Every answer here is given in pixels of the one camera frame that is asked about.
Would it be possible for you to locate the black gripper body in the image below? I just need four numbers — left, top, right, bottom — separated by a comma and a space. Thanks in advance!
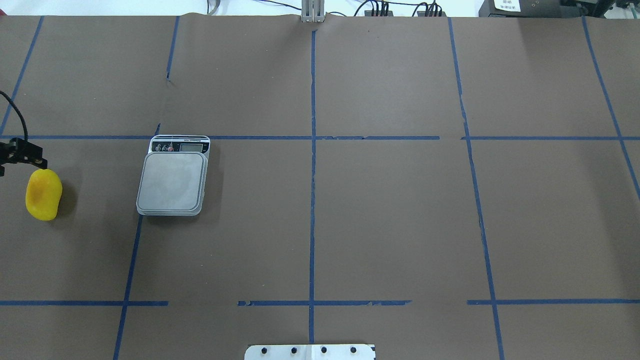
0, 137, 48, 177

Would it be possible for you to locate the silver digital kitchen scale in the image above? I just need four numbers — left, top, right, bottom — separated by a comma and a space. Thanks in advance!
135, 134, 211, 217

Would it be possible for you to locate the black power strip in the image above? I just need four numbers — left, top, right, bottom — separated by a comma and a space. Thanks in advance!
412, 0, 446, 18
359, 0, 393, 18

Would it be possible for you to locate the black power strip right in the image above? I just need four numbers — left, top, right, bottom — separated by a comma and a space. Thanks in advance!
412, 0, 446, 18

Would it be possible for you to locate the aluminium camera post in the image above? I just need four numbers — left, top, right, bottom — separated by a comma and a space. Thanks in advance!
301, 0, 326, 23

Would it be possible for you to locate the black computer box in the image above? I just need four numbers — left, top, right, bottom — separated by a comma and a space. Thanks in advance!
478, 0, 588, 19

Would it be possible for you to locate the yellow mango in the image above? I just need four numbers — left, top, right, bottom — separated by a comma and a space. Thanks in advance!
25, 169, 63, 221

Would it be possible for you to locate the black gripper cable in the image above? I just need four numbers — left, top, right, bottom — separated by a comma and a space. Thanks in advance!
0, 90, 29, 142

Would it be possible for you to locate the black power strip left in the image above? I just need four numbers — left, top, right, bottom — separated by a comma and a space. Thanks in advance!
359, 0, 393, 18

